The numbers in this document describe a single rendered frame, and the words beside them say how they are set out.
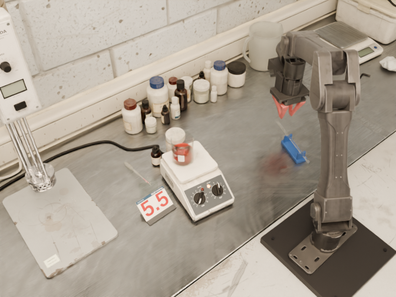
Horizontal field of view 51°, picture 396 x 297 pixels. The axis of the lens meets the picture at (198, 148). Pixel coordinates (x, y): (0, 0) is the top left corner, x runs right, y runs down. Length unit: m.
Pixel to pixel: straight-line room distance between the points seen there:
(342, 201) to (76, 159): 0.78
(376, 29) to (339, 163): 1.06
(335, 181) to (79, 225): 0.65
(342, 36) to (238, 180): 0.87
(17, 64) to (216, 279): 0.64
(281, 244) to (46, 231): 0.60
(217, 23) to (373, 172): 0.76
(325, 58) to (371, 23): 1.02
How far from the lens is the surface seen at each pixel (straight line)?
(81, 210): 1.17
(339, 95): 0.94
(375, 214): 1.24
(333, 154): 0.96
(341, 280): 1.07
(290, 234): 1.10
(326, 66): 0.94
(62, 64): 1.30
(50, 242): 1.14
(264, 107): 1.47
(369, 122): 1.51
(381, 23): 1.92
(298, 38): 1.10
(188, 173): 1.11
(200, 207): 1.10
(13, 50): 0.78
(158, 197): 1.14
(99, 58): 1.35
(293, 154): 1.30
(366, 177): 1.32
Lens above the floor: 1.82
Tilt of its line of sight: 45 degrees down
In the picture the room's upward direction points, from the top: straight up
